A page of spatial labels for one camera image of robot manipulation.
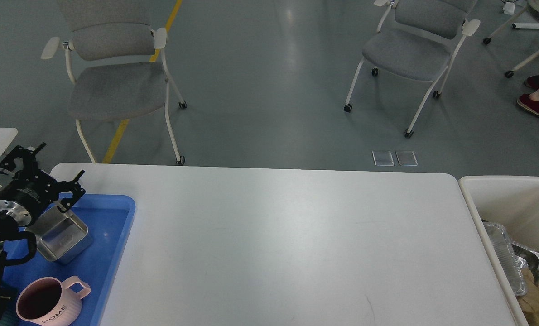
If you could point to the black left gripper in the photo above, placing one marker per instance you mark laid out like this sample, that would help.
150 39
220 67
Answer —
32 190

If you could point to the stainless steel rectangular box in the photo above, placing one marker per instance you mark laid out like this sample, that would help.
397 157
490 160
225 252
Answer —
60 236

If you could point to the pink HOME mug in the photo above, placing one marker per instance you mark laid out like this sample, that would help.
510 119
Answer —
51 302

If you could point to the aluminium foil tray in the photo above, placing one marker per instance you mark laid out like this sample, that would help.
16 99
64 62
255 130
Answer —
500 241

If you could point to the brown paper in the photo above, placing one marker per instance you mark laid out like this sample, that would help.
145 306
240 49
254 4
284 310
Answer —
529 303

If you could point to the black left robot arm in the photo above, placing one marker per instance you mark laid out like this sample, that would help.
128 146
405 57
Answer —
17 246

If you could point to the blue plastic tray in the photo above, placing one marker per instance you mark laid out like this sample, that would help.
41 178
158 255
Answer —
109 219

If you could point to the grey chair left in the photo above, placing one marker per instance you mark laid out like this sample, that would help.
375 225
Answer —
107 29

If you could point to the grey chair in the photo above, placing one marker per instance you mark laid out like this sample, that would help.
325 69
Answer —
416 57
107 29

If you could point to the left floor socket plate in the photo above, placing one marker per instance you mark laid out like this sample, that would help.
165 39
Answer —
383 158

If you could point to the floor socket plate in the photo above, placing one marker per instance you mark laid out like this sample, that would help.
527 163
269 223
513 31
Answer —
383 158
406 157

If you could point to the right floor socket plate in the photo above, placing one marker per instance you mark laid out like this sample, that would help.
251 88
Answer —
406 157

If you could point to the grey chair right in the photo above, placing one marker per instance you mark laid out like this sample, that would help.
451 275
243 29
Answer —
416 57

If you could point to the white plastic bin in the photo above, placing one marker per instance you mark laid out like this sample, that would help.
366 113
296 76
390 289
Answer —
512 201

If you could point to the foil tray in bin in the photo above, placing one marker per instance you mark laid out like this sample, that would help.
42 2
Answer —
528 258

